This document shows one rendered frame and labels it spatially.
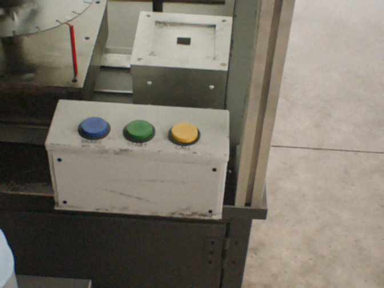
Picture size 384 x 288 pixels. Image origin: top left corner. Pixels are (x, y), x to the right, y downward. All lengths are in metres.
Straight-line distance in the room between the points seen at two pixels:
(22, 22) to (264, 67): 0.46
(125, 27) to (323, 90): 1.29
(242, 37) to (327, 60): 1.84
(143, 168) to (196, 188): 0.09
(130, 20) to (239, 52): 0.57
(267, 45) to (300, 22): 2.18
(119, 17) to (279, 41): 0.74
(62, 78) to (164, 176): 0.30
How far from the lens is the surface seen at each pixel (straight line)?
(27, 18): 1.20
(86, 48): 1.29
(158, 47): 1.20
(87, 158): 1.01
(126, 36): 1.51
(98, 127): 1.01
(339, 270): 2.03
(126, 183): 1.04
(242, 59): 1.05
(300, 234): 2.09
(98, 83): 1.35
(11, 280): 0.83
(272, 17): 0.89
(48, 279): 1.02
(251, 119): 0.98
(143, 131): 1.00
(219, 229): 1.18
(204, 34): 1.24
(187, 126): 1.01
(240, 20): 1.01
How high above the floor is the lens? 1.56
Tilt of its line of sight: 42 degrees down
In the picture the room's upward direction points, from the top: 4 degrees clockwise
